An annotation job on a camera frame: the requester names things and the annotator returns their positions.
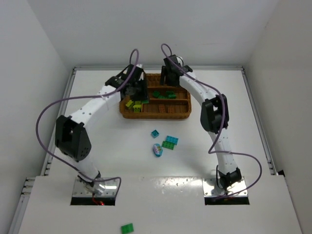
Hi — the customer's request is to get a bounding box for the brown wicker divided basket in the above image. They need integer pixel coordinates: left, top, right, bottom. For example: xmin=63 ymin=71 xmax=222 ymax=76
xmin=119 ymin=73 xmax=192 ymax=120

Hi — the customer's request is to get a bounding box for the brown lego plate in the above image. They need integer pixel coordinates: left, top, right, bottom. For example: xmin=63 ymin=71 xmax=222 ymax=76
xmin=158 ymin=104 xmax=166 ymax=113
xmin=167 ymin=106 xmax=175 ymax=114

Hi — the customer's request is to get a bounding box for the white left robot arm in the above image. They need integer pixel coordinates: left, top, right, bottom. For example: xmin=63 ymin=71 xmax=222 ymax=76
xmin=55 ymin=64 xmax=148 ymax=190

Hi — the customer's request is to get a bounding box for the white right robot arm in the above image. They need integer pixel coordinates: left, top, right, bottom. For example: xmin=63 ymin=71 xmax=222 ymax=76
xmin=161 ymin=55 xmax=242 ymax=190

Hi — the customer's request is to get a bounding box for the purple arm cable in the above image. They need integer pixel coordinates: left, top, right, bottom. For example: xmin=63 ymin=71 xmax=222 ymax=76
xmin=36 ymin=48 xmax=122 ymax=195
xmin=160 ymin=43 xmax=263 ymax=199

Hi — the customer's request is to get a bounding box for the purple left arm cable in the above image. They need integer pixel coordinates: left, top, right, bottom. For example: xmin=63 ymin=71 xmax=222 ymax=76
xmin=36 ymin=48 xmax=122 ymax=195

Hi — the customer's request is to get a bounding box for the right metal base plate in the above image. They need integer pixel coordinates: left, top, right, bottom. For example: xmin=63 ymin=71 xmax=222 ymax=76
xmin=202 ymin=177 xmax=248 ymax=197

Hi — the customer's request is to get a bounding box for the lime long lego brick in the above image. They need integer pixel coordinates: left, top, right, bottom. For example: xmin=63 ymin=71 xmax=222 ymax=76
xmin=125 ymin=100 xmax=135 ymax=110

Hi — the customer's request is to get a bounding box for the teal rounded printed lego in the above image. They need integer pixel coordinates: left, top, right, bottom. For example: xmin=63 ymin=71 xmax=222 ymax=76
xmin=153 ymin=143 xmax=163 ymax=157

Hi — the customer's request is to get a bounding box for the lime angled lego brick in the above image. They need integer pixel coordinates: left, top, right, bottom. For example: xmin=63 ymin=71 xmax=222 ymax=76
xmin=133 ymin=104 xmax=142 ymax=113

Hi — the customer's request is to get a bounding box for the metal base plate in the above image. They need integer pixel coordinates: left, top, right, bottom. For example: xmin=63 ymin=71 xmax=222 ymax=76
xmin=72 ymin=177 xmax=121 ymax=198
xmin=202 ymin=177 xmax=248 ymax=197

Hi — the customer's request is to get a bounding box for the green long lego brick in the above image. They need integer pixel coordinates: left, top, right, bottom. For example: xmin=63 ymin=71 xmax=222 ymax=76
xmin=161 ymin=141 xmax=175 ymax=150

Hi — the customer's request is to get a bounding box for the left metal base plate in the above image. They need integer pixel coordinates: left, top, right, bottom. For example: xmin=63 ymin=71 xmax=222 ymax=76
xmin=72 ymin=177 xmax=121 ymax=198

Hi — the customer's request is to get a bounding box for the teal square lego brick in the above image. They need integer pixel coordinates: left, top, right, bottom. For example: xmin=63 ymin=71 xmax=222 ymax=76
xmin=151 ymin=130 xmax=159 ymax=138

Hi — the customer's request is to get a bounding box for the dark green square lego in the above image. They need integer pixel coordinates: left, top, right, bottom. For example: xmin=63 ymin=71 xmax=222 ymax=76
xmin=141 ymin=99 xmax=149 ymax=104

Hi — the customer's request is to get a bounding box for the green tall lego brick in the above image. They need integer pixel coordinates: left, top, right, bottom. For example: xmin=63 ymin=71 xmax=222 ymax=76
xmin=153 ymin=91 xmax=160 ymax=98

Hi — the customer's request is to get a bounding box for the green small square lego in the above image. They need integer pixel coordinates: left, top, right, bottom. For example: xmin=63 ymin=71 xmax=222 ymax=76
xmin=166 ymin=91 xmax=176 ymax=99

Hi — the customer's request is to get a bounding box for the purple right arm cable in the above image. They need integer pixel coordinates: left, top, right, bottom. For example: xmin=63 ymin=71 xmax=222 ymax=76
xmin=160 ymin=43 xmax=263 ymax=199

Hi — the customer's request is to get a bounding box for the teal long lego brick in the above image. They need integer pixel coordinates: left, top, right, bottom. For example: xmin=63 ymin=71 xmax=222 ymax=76
xmin=166 ymin=136 xmax=178 ymax=145

